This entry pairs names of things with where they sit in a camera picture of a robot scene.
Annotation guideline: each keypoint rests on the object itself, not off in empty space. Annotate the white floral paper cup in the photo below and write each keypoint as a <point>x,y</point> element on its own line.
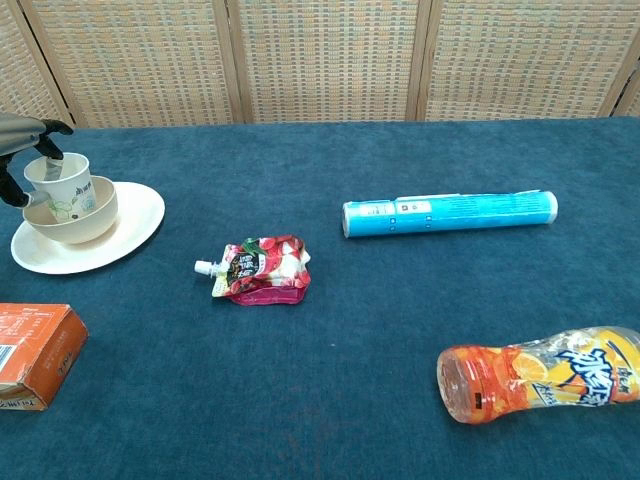
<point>75,192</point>

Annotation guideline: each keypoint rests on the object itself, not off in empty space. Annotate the woven folding screen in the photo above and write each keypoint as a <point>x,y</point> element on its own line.
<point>325,55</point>

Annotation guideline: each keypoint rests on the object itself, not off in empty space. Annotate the blue wrap roll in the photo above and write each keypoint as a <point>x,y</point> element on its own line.
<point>450,215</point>

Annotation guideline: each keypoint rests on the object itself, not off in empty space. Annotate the white plate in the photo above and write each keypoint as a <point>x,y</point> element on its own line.
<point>135,220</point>

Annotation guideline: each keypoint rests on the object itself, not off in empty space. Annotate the orange drink bottle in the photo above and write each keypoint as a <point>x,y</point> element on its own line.
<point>525,375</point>

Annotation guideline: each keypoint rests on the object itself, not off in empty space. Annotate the red drink pouch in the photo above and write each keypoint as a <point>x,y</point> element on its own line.
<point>265,272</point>

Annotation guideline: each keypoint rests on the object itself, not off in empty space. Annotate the beige bowl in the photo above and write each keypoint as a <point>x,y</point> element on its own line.
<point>85,225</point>

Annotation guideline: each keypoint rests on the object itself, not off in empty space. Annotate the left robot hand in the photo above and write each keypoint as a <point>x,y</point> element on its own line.
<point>20,132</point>

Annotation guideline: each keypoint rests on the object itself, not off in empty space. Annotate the orange cardboard box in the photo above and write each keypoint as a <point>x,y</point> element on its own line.
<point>35,350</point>

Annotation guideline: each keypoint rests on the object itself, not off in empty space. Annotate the blue felt table cloth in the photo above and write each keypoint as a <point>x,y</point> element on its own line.
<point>350,325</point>

